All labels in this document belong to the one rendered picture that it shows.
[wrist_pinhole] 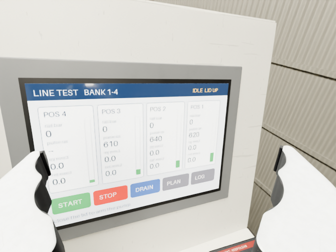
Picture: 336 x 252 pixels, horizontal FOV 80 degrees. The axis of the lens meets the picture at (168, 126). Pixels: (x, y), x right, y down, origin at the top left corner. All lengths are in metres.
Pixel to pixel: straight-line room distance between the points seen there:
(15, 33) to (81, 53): 0.09
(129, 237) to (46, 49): 0.42
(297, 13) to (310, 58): 0.29
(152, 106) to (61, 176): 0.21
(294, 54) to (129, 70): 1.28
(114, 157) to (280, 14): 1.46
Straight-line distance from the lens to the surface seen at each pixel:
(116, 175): 0.44
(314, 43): 1.50
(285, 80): 1.56
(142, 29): 0.41
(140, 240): 0.56
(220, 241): 0.69
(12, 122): 0.41
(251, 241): 0.72
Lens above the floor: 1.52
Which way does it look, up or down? 27 degrees down
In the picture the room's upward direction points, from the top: 7 degrees clockwise
